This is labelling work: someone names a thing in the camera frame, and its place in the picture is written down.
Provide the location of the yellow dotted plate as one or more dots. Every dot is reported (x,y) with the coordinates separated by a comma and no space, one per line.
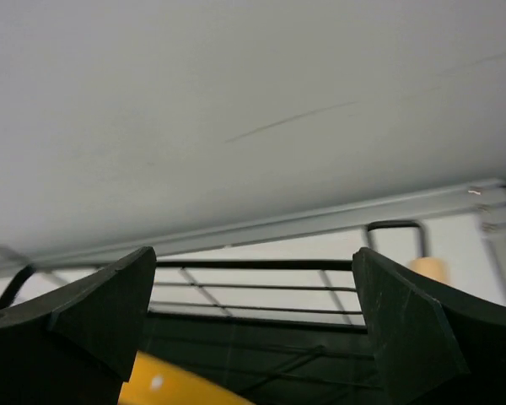
(154,381)

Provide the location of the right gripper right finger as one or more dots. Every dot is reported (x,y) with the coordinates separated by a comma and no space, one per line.
(432,344)

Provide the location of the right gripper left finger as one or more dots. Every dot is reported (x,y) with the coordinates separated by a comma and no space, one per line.
(77,344)

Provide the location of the black wire dish rack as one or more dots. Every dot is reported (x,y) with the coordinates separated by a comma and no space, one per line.
(263,361)

